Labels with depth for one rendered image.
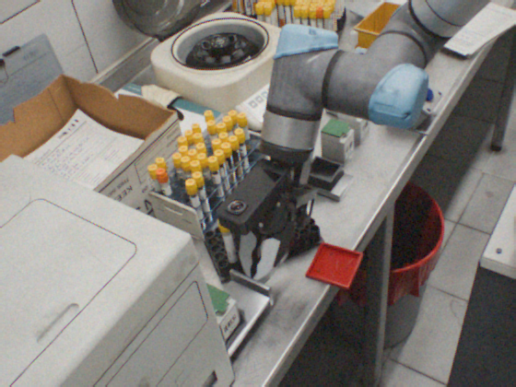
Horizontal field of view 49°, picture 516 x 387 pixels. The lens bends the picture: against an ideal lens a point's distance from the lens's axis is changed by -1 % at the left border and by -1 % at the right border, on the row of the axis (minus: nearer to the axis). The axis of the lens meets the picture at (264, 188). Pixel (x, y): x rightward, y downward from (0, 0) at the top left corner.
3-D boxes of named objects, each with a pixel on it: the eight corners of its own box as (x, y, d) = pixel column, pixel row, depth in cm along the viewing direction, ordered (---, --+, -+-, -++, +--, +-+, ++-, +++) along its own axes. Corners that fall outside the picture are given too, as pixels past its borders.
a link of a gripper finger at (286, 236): (288, 269, 79) (301, 210, 76) (283, 272, 78) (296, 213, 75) (260, 256, 81) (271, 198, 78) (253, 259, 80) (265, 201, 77)
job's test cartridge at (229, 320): (225, 347, 75) (216, 322, 71) (196, 332, 77) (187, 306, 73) (242, 324, 77) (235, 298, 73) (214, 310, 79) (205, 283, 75)
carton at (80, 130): (104, 271, 92) (72, 205, 81) (-7, 211, 104) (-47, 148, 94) (197, 175, 105) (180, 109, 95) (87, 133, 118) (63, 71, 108)
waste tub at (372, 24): (409, 86, 118) (413, 43, 111) (352, 69, 125) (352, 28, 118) (437, 54, 125) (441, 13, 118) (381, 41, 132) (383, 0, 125)
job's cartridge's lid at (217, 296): (217, 322, 71) (216, 319, 70) (187, 306, 73) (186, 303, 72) (235, 299, 73) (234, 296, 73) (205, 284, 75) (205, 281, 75)
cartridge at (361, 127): (359, 146, 107) (360, 116, 102) (337, 138, 109) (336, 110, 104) (369, 133, 109) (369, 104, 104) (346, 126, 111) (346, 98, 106)
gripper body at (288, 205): (310, 227, 83) (328, 147, 79) (281, 243, 76) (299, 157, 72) (265, 209, 86) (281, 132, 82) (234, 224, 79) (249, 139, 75)
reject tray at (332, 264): (348, 290, 84) (348, 287, 84) (305, 276, 87) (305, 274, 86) (363, 256, 88) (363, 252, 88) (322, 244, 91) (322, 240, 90)
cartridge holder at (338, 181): (339, 202, 97) (339, 186, 94) (293, 185, 101) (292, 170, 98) (354, 181, 100) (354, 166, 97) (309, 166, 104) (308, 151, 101)
